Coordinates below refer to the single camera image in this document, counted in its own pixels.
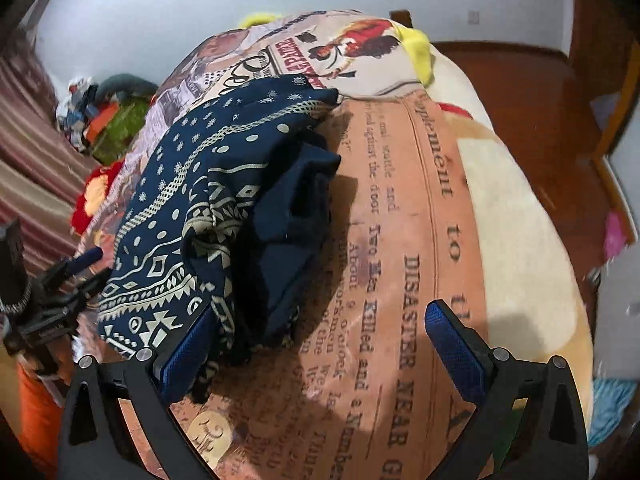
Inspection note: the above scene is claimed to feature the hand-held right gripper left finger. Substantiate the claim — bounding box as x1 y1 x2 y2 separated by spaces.
57 302 223 480

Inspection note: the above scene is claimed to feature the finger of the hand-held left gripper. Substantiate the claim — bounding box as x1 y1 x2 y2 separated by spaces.
59 266 114 313
42 246 104 292

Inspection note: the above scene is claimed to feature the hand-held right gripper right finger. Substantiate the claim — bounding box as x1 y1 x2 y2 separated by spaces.
425 299 588 480

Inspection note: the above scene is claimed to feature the navy patterned hoodie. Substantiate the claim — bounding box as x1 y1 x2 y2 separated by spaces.
97 74 343 405

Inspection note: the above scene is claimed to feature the striped curtain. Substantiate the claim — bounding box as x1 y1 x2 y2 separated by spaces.
0 30 98 273

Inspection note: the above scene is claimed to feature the green cloth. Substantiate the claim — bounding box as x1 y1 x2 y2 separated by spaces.
91 99 152 162

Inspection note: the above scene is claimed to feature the orange cloth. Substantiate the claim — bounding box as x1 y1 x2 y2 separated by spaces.
81 104 122 142

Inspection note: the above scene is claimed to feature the newspaper print blanket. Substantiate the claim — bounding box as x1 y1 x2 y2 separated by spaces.
75 9 496 480

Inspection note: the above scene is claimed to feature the light blue cloth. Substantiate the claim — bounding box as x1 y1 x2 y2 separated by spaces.
586 378 639 449

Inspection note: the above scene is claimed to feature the grey cloth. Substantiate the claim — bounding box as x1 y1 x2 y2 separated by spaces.
95 73 157 104

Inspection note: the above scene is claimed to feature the pink slipper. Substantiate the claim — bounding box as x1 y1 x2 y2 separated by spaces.
601 210 629 259

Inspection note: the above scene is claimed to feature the wooden framed mirror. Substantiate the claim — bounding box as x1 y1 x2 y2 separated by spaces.
592 42 640 245

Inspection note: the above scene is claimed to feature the wooden door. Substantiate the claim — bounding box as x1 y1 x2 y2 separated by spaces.
565 0 640 111

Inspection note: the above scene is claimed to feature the black white braided strap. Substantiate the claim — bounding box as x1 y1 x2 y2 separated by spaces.
0 284 33 316

